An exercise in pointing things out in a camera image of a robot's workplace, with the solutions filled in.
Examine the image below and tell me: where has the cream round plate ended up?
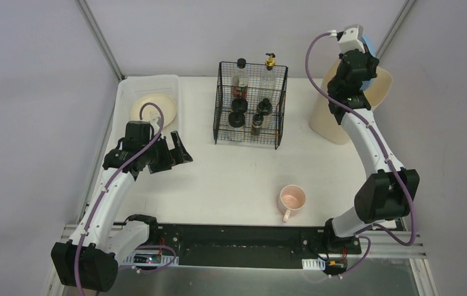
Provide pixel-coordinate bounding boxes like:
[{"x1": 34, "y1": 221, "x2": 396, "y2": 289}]
[{"x1": 130, "y1": 93, "x2": 178, "y2": 128}]

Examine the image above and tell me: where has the blue round plate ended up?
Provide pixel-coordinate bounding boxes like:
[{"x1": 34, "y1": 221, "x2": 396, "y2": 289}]
[{"x1": 360, "y1": 35, "x2": 376, "y2": 91}]

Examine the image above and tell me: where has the black lid granule shaker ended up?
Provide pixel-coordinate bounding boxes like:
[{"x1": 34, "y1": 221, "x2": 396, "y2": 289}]
[{"x1": 228, "y1": 112, "x2": 246, "y2": 130}]

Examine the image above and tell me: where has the black lid seasoning shaker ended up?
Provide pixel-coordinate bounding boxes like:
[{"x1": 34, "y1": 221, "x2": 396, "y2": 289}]
[{"x1": 231, "y1": 97, "x2": 249, "y2": 113}]

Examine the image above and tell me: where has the clear glass oil bottle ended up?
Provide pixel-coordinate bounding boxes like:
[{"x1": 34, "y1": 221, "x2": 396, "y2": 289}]
[{"x1": 258, "y1": 53, "x2": 276, "y2": 101}]

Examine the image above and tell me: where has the black lid white shaker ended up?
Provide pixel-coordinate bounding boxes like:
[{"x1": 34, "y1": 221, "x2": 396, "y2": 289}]
[{"x1": 257, "y1": 97, "x2": 273, "y2": 117}]

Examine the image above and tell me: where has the small dark pepper jar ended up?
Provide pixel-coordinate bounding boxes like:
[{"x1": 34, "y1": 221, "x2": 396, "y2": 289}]
[{"x1": 251, "y1": 113, "x2": 264, "y2": 136}]

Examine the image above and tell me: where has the red label vinegar bottle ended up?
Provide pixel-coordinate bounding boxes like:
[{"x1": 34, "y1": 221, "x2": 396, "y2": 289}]
[{"x1": 231, "y1": 58, "x2": 249, "y2": 100}]

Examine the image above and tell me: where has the pink mug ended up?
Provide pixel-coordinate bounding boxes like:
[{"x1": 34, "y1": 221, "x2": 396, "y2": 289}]
[{"x1": 276, "y1": 185, "x2": 306, "y2": 223}]

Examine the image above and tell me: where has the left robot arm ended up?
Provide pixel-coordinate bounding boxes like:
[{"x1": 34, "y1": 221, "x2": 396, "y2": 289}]
[{"x1": 51, "y1": 118, "x2": 192, "y2": 292}]

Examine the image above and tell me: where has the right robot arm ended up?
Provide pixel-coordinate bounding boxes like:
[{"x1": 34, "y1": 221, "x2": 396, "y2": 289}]
[{"x1": 326, "y1": 49, "x2": 419, "y2": 238}]

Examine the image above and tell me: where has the cream waste bin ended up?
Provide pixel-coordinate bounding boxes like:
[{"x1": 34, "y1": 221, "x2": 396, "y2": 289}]
[{"x1": 309, "y1": 67, "x2": 393, "y2": 145}]

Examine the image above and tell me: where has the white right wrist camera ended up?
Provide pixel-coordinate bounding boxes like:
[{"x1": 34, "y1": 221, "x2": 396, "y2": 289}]
[{"x1": 328, "y1": 24, "x2": 366, "y2": 54}]

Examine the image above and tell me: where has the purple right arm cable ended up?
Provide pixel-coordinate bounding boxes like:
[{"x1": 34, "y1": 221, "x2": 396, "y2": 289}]
[{"x1": 304, "y1": 31, "x2": 420, "y2": 282}]

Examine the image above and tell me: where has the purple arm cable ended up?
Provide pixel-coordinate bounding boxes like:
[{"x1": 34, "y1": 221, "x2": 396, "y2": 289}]
[
  {"x1": 304, "y1": 31, "x2": 420, "y2": 282},
  {"x1": 73, "y1": 102, "x2": 179, "y2": 296}
]

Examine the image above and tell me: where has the black wire basket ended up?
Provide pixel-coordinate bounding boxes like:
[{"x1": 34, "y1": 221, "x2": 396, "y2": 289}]
[{"x1": 212, "y1": 61, "x2": 289, "y2": 149}]

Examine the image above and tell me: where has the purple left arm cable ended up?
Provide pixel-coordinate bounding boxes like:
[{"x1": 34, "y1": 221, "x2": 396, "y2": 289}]
[{"x1": 73, "y1": 102, "x2": 179, "y2": 296}]

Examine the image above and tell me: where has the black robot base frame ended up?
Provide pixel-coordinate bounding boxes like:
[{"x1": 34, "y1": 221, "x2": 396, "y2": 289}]
[{"x1": 139, "y1": 223, "x2": 362, "y2": 269}]

